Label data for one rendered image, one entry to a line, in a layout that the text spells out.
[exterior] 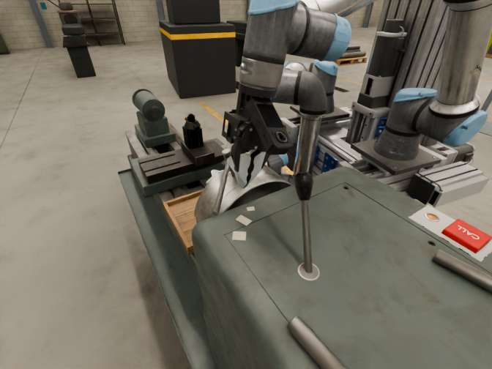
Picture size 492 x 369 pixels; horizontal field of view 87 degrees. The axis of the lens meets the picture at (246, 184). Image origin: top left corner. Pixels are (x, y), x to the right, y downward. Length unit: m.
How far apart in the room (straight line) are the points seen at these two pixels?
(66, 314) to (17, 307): 0.35
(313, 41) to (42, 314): 2.14
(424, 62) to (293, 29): 0.83
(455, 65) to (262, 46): 0.55
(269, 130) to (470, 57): 0.56
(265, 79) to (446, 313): 0.46
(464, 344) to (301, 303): 0.22
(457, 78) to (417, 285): 0.56
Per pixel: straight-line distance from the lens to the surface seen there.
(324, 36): 0.52
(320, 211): 0.59
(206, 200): 0.73
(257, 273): 0.46
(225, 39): 5.61
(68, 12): 9.28
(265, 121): 0.45
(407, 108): 1.02
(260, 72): 0.47
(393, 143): 1.06
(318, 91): 0.96
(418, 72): 1.25
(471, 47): 0.85
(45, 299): 2.32
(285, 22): 0.47
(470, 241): 0.64
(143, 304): 1.99
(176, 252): 1.46
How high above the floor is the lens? 1.63
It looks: 36 degrees down
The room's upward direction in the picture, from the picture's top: straight up
